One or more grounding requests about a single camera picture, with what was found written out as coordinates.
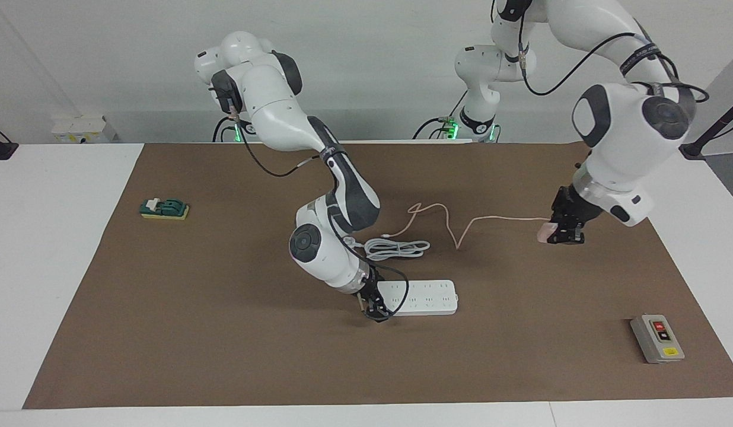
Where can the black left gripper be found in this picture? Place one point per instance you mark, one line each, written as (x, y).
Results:
(574, 204)

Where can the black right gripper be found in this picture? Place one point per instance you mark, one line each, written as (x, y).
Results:
(371, 286)

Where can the pink charger adapter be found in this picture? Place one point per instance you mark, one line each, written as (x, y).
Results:
(543, 232)

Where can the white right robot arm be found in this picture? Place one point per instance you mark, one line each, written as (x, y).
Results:
(271, 112)

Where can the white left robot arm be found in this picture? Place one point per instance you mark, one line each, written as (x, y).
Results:
(621, 142)

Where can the grey push button box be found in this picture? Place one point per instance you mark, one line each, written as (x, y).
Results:
(654, 344)

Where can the brown table mat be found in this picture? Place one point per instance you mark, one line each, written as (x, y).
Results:
(224, 326)

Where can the green knife switch yellow base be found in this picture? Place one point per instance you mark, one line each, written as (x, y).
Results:
(168, 207)

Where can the white wall socket box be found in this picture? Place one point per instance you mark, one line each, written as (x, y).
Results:
(82, 130)

